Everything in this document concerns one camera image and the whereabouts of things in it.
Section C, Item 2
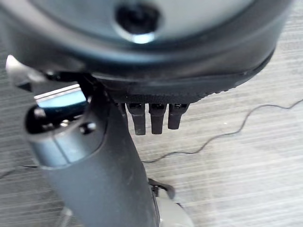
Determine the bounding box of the silver robot leg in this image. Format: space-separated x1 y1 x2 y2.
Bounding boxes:
148 178 195 227

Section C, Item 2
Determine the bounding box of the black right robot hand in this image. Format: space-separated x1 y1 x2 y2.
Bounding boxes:
0 0 297 227

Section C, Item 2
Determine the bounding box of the thin black cable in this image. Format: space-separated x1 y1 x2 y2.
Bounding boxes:
142 98 303 163

